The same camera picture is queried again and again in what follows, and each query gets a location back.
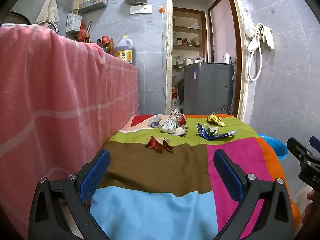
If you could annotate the wall socket panel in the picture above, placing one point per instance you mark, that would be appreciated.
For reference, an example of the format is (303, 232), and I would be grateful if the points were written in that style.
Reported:
(141, 9)

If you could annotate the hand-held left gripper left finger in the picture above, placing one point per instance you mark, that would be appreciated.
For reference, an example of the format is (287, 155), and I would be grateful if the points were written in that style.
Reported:
(97, 175)

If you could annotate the dark glass bottle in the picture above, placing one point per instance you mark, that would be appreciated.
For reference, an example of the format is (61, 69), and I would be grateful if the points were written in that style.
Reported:
(87, 33)

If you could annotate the small blue white wrapper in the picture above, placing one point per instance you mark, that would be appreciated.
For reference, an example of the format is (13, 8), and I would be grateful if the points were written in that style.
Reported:
(154, 122)

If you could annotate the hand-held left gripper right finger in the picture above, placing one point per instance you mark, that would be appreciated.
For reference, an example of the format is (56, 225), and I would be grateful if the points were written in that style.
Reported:
(228, 173)

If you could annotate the white printed wrapper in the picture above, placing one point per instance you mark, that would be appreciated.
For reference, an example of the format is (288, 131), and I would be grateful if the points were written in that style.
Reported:
(168, 126)

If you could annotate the wooden shelf unit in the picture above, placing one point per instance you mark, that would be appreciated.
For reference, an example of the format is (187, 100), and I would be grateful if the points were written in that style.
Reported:
(187, 28)

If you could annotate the large cooking oil jug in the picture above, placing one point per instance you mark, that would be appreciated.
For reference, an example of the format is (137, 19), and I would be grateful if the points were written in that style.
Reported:
(123, 48)

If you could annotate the red cup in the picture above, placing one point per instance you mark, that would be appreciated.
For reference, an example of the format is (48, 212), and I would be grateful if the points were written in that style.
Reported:
(105, 41)

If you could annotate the orange plug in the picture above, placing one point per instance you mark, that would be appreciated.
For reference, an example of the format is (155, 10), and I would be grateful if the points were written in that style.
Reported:
(162, 9)

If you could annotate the beige hanging towel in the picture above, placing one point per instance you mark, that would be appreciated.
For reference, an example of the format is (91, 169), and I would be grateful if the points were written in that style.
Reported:
(50, 7)

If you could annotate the pink checked towel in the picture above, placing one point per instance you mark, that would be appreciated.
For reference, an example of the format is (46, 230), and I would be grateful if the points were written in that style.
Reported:
(50, 92)

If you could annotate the red white sack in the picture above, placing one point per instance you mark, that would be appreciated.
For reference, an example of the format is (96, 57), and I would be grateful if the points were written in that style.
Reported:
(175, 97)

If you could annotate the white utensil holder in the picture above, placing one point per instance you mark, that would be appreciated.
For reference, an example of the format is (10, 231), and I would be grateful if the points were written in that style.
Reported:
(73, 22)

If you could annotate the white paper piece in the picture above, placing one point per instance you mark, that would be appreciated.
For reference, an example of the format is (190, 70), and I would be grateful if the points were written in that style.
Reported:
(180, 131)

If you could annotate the red white torn wrapper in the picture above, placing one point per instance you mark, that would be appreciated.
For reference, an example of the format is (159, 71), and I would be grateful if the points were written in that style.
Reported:
(182, 120)

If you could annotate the metal faucet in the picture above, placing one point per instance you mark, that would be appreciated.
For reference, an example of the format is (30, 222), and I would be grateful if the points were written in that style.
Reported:
(53, 25)

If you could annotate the wall rack with packets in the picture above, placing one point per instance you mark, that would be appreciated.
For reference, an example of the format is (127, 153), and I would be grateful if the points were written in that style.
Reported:
(93, 3)

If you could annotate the white rubber gloves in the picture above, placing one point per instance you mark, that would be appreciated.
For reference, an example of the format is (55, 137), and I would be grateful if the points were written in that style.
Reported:
(266, 33)

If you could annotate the red net bag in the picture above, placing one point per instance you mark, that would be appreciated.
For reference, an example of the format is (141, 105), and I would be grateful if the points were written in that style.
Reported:
(81, 32)

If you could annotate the person's right hand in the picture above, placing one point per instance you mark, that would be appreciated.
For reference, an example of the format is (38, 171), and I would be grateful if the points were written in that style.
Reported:
(312, 210)

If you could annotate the blue plastic basin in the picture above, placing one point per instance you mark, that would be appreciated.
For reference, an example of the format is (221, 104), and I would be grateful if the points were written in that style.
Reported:
(277, 147)

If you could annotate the blue torn wrapper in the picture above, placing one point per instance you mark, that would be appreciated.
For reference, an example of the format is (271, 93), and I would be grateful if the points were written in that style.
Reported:
(203, 133)

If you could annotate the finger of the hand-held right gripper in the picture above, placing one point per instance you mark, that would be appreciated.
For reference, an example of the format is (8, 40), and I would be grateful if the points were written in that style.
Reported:
(298, 148)
(315, 143)

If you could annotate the grey washing machine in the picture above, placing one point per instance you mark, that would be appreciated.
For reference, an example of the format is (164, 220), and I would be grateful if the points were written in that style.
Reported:
(207, 87)

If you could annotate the yellow crushed carton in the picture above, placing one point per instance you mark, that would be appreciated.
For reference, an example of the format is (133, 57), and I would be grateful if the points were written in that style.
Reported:
(215, 120)

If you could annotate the colourful patchwork blanket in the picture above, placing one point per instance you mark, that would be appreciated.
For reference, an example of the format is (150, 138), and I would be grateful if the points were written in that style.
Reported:
(155, 167)

